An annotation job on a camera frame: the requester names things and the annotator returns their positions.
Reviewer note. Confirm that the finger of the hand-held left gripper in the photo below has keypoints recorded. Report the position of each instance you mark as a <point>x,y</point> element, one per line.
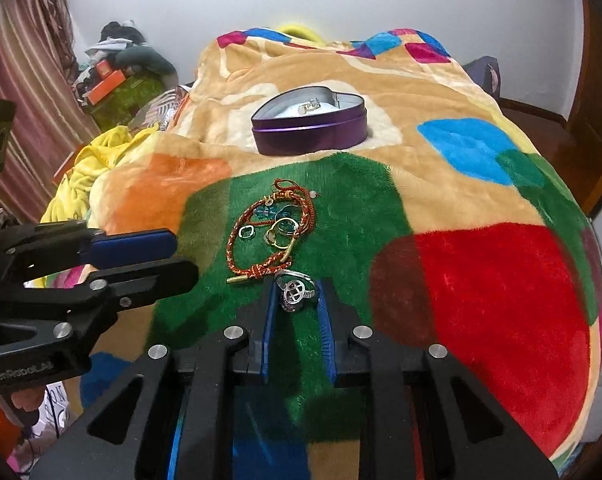
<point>131,250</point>
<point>146,285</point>

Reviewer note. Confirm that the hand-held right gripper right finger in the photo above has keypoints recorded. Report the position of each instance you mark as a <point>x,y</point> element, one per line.
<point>326,335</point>

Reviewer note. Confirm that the dark purple box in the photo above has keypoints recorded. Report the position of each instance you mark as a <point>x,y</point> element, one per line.
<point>486,76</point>

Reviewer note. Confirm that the blue bead charm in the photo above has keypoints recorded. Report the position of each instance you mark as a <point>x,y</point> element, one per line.
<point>266,211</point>

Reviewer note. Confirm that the purple heart-shaped tin box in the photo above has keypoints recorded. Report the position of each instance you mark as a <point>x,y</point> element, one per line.
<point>311,132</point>

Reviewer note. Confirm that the colourful plush blanket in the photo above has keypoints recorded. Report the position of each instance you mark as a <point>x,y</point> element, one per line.
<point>481,300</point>

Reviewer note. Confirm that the yellow cloth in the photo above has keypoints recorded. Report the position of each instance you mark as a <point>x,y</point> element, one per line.
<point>91,165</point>

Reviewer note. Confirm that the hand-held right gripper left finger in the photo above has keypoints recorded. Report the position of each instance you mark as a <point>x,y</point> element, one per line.
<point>266,332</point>

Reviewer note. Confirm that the striped curtain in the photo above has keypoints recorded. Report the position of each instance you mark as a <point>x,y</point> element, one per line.
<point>26,85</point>

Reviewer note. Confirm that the yellow pillow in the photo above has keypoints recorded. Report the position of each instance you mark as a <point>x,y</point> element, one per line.
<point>303,32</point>

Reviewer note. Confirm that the silver leaf-patterned bag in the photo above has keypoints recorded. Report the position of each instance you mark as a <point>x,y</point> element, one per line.
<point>156,110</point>

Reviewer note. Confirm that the silver jewelry piece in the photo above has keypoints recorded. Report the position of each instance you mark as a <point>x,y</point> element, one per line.
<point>313,106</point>

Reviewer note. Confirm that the wooden door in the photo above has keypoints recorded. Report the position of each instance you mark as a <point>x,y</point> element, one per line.
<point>598,110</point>

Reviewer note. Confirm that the green patterned cloth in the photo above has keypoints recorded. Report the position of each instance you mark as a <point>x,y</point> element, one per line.
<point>128,100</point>

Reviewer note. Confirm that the pile of clothes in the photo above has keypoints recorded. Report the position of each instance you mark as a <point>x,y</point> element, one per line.
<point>131,47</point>

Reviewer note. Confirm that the orange box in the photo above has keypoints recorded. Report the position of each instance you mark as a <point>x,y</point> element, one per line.
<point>106,85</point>

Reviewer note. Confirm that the white printed cloth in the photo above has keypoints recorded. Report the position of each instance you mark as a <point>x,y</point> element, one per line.
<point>51,410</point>

